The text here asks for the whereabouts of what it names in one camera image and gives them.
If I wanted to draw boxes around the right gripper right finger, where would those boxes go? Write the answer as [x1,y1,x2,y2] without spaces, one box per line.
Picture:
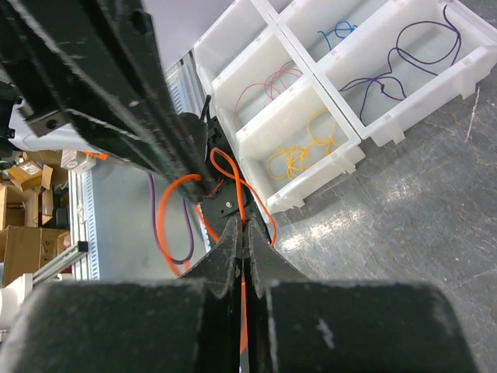
[244,220,478,372]

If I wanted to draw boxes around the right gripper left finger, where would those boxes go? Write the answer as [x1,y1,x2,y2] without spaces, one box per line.
[1,217,242,372]

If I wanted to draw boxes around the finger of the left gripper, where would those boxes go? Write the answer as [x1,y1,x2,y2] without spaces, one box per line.
[1,1,193,181]

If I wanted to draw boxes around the orange wire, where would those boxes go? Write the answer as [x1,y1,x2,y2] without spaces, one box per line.
[156,148,277,355]

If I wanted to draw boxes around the yellow wire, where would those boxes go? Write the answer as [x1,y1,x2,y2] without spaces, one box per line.
[266,109,338,181]

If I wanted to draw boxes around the pink wire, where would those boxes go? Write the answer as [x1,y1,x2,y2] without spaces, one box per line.
[235,61,304,113]

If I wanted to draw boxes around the blue wire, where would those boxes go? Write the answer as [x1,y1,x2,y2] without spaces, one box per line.
[316,19,359,51]

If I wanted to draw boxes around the cardboard boxes in background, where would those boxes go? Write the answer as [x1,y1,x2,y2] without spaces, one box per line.
[1,151,68,287]

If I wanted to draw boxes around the white compartment tray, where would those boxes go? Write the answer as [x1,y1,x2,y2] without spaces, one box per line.
[193,1,496,213]

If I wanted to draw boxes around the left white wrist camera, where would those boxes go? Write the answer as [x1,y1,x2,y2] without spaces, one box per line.
[8,100,100,153]

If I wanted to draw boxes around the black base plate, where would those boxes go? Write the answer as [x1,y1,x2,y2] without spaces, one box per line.
[175,113,276,247]

